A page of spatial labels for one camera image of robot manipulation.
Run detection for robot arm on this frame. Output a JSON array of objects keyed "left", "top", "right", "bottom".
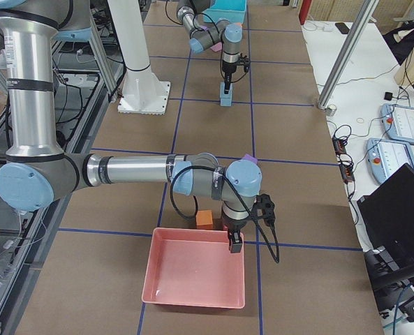
[
  {"left": 0, "top": 1, "right": 275, "bottom": 253},
  {"left": 176, "top": 1, "right": 250, "bottom": 98}
]

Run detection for aluminium frame post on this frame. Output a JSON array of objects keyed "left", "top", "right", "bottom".
[{"left": 317, "top": 0, "right": 379, "bottom": 117}]

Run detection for light blue block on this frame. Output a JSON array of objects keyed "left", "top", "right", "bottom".
[
  {"left": 220, "top": 82, "right": 233, "bottom": 98},
  {"left": 220, "top": 92, "right": 232, "bottom": 107}
]

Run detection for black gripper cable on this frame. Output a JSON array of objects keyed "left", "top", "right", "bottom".
[{"left": 168, "top": 163, "right": 281, "bottom": 265}]

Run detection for purple block right side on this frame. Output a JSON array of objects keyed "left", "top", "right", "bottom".
[{"left": 242, "top": 154, "right": 258, "bottom": 165}]

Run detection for black monitor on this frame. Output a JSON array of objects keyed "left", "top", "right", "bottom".
[{"left": 357, "top": 163, "right": 414, "bottom": 261}]

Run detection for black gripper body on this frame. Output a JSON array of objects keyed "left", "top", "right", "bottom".
[
  {"left": 221, "top": 194, "right": 275, "bottom": 241},
  {"left": 221, "top": 54, "right": 250, "bottom": 81}
]

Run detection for blue tray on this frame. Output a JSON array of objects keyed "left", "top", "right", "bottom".
[{"left": 204, "top": 0, "right": 247, "bottom": 23}]

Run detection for teach pendant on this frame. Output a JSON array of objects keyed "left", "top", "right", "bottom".
[
  {"left": 367, "top": 138, "right": 414, "bottom": 184},
  {"left": 380, "top": 104, "right": 414, "bottom": 144}
]

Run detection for teach pendant far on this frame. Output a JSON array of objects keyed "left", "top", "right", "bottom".
[{"left": 380, "top": 104, "right": 414, "bottom": 144}]

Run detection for teach pendant near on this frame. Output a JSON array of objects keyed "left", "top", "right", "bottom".
[{"left": 367, "top": 138, "right": 414, "bottom": 184}]

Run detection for pink tray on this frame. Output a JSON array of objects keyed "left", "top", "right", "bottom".
[{"left": 142, "top": 228, "right": 245, "bottom": 309}]

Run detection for orange block right side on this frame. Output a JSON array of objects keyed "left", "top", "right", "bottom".
[{"left": 195, "top": 209, "right": 214, "bottom": 230}]

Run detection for light pink block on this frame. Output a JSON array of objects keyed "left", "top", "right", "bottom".
[{"left": 210, "top": 43, "right": 222, "bottom": 52}]

